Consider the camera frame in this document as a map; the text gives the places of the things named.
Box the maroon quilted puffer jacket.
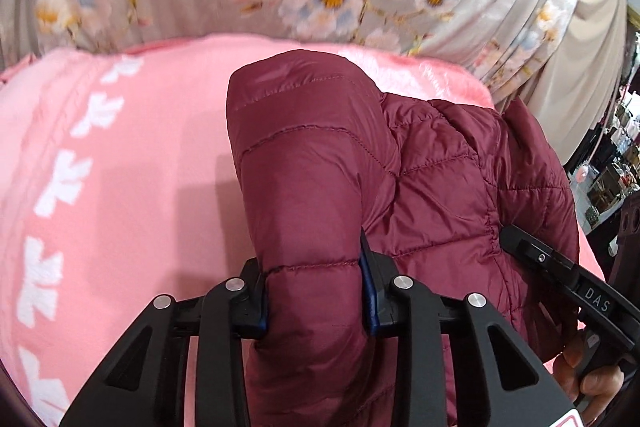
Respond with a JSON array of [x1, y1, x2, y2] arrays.
[[227, 50, 579, 426]]

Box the person's right hand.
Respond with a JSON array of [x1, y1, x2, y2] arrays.
[[552, 331, 624, 426]]

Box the pink fleece blanket white bows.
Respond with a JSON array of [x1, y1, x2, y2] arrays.
[[0, 31, 606, 427]]

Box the beige hanging cloth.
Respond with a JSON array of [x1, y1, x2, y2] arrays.
[[497, 0, 627, 164]]

